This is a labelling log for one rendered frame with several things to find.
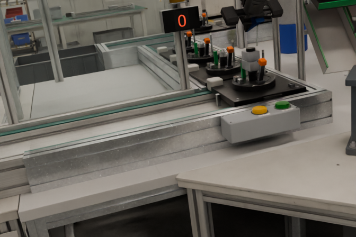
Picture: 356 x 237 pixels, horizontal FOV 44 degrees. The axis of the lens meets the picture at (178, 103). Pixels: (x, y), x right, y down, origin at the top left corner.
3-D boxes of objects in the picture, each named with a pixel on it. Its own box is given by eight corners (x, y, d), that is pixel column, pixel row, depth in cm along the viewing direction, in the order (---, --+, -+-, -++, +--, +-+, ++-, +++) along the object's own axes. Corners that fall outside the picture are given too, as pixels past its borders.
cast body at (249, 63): (263, 69, 138) (261, 47, 136) (250, 72, 137) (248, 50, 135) (251, 64, 146) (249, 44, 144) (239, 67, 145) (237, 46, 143)
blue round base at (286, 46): (313, 50, 228) (312, 21, 223) (286, 55, 224) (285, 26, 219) (297, 46, 242) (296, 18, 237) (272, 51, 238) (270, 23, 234)
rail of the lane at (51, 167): (332, 122, 133) (332, 88, 129) (32, 193, 112) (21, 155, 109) (322, 117, 138) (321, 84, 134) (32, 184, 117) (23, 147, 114)
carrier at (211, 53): (240, 64, 181) (238, 34, 177) (185, 74, 175) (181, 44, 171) (219, 54, 203) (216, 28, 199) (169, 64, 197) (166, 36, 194)
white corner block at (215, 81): (224, 90, 148) (223, 79, 147) (211, 92, 147) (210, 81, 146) (219, 87, 152) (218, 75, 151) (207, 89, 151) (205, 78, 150)
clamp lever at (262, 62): (264, 81, 136) (267, 60, 131) (258, 82, 135) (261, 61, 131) (259, 74, 138) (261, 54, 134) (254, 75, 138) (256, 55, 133)
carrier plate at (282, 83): (306, 92, 134) (306, 86, 134) (234, 108, 129) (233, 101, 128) (269, 76, 156) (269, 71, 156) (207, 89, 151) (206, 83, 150)
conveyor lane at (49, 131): (307, 119, 137) (306, 89, 134) (32, 183, 118) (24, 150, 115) (265, 97, 163) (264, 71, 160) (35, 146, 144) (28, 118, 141)
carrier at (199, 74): (268, 76, 158) (266, 42, 154) (205, 88, 152) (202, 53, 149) (240, 64, 180) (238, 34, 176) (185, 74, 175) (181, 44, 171)
